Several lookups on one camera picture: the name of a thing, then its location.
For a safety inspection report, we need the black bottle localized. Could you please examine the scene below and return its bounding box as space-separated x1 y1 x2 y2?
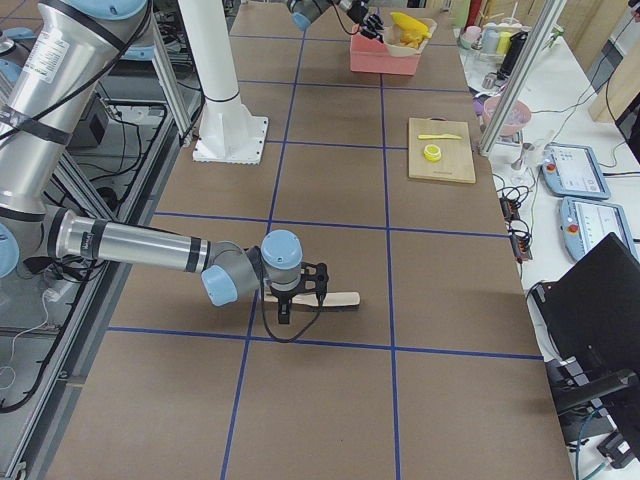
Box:
497 31 529 80

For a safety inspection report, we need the yellow plastic knife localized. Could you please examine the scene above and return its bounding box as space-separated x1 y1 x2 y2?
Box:
416 133 463 141

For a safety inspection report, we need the black monitor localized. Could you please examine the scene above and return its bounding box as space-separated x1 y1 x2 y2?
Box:
532 233 639 380

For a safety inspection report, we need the beige plastic dustpan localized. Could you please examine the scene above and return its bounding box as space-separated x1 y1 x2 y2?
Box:
383 12 437 58

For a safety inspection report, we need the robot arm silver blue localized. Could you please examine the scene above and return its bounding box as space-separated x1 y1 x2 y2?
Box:
1 1 329 323
286 0 384 40

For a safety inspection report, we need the teach pendant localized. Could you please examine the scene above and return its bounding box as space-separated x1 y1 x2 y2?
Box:
559 197 638 261
540 142 611 200

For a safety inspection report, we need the wooden cutting board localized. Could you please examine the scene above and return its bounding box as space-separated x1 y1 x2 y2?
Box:
408 118 476 184

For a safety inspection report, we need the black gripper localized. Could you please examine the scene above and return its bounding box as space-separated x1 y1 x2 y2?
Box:
349 1 384 35
270 262 328 324

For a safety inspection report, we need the pink bowl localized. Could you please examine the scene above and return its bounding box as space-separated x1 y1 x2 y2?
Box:
482 96 532 137

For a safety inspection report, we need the brown toy potato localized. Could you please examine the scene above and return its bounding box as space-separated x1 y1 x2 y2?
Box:
400 30 432 50

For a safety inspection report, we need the upper teach pendant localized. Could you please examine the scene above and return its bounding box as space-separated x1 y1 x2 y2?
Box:
540 142 611 200

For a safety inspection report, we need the aluminium frame post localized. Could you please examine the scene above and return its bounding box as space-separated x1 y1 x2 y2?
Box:
478 0 567 157

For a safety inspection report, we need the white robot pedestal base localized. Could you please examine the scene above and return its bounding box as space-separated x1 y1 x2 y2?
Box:
179 0 269 165

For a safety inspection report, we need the yellow toy corn cob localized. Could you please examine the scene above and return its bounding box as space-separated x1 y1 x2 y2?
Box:
390 12 430 35

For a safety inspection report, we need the pink plastic bin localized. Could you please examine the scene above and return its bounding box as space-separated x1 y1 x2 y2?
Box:
349 34 421 76

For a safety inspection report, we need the lower teach pendant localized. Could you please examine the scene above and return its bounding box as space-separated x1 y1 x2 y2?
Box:
559 197 638 261

